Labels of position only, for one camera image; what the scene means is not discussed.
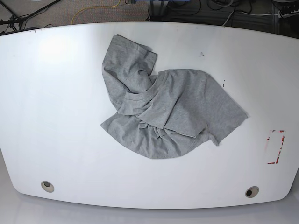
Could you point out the black tripod stand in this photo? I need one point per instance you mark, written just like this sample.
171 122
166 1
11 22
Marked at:
17 23

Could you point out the grey T-shirt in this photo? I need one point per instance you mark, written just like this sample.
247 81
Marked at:
166 115

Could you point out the red tape rectangle marking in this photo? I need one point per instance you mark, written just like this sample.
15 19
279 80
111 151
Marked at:
274 146

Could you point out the left table cable grommet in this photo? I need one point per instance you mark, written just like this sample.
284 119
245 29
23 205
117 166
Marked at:
47 186

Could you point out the right table cable grommet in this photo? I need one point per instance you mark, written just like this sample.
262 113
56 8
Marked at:
252 192

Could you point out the white power strip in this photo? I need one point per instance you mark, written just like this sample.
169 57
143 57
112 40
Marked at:
289 11

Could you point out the table cable grommet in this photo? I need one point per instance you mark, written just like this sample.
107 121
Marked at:
252 192
47 186

